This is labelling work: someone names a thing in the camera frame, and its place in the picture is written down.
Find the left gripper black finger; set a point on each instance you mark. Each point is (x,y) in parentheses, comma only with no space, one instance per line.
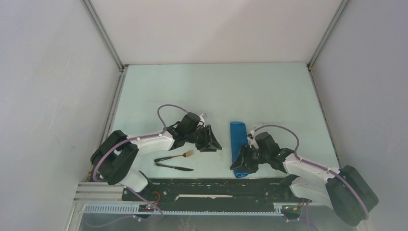
(211,142)
(204,148)

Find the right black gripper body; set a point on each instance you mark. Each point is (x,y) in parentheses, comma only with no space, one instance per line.
(256,157)

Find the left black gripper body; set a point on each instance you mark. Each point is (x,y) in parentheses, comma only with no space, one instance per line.
(198,136)

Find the blue cloth napkin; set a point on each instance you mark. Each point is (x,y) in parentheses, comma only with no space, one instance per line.
(238,137)

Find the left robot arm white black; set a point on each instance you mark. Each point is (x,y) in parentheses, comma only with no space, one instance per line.
(115,159)

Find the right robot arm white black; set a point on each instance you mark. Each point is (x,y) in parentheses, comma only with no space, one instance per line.
(342,189)

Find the small circuit board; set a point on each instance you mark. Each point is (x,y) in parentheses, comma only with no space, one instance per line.
(146,209)

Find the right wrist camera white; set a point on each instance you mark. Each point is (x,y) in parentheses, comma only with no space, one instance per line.
(251,139)

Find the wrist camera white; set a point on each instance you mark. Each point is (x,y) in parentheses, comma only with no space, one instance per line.
(251,139)
(203,117)

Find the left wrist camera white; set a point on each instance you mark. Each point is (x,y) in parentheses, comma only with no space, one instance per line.
(203,117)

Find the fork with black handle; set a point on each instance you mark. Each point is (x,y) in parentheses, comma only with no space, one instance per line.
(186,154)

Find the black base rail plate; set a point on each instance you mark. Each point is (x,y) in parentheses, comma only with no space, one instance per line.
(223,196)

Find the knife with black handle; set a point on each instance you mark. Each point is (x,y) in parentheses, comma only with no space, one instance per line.
(174,167)

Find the aluminium frame rail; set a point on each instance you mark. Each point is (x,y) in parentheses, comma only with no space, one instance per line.
(101,197)

